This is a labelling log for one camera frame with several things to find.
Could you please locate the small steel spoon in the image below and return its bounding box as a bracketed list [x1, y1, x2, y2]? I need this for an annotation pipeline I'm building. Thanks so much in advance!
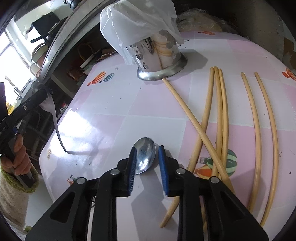
[133, 137, 157, 175]

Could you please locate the large steel spoon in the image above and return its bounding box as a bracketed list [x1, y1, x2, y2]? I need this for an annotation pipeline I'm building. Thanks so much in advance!
[31, 81, 77, 155]

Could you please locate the fluffy white sleeve forearm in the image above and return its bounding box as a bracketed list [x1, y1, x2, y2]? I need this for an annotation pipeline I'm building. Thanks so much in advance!
[1, 166, 39, 230]

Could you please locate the person's left hand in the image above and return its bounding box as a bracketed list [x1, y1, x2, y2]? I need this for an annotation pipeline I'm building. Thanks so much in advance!
[1, 134, 32, 176]

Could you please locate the crossing wooden chopstick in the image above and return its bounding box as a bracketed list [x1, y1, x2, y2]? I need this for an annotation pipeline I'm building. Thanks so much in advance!
[163, 78, 235, 193]

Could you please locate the brown enamel pot stack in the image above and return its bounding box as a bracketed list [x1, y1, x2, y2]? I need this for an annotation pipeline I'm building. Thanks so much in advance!
[31, 43, 49, 68]

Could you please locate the black wok pan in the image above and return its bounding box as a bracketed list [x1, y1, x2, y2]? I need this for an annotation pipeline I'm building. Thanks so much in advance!
[31, 13, 67, 45]

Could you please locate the black appliance box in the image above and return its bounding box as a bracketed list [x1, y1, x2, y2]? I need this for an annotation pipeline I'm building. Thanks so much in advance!
[32, 11, 60, 36]

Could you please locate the steel utensil holder cup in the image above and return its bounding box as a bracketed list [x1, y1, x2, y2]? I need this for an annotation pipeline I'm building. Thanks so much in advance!
[127, 30, 188, 81]

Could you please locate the large black stock pot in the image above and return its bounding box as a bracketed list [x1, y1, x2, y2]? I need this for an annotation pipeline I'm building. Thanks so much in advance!
[63, 0, 82, 10]

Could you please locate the white plastic bag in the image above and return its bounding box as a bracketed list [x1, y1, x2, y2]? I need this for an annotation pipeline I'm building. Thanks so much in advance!
[100, 1, 184, 65]

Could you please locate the yellowish plastic bag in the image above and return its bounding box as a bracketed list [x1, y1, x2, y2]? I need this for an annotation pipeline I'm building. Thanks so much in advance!
[176, 8, 237, 34]

